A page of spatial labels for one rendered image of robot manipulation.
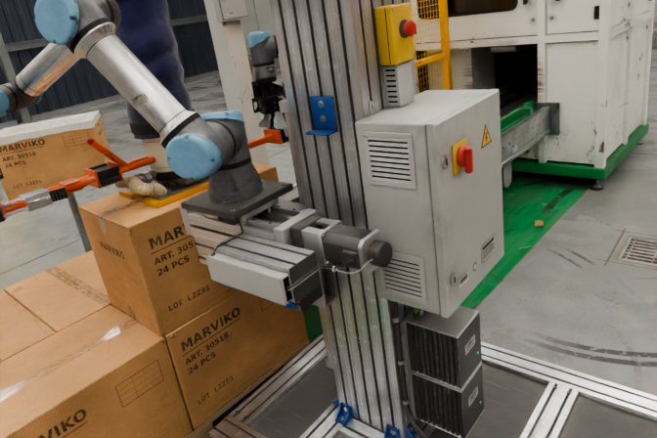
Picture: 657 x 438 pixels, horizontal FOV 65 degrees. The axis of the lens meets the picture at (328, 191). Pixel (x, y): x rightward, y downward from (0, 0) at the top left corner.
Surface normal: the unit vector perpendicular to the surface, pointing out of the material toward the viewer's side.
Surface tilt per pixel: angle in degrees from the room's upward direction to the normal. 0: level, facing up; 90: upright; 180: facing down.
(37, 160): 90
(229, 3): 90
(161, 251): 90
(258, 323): 90
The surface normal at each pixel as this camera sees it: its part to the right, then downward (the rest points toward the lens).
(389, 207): -0.62, 0.36
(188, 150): -0.13, 0.46
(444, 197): 0.77, 0.11
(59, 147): 0.29, 0.29
